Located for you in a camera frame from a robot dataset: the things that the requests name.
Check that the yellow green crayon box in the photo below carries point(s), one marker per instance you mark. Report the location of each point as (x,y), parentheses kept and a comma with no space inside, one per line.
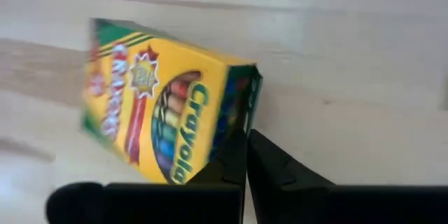
(168,105)

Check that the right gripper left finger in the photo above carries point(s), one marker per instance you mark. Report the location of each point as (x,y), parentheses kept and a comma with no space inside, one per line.
(175,203)

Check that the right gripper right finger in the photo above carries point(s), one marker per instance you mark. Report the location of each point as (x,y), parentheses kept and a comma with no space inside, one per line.
(315,203)

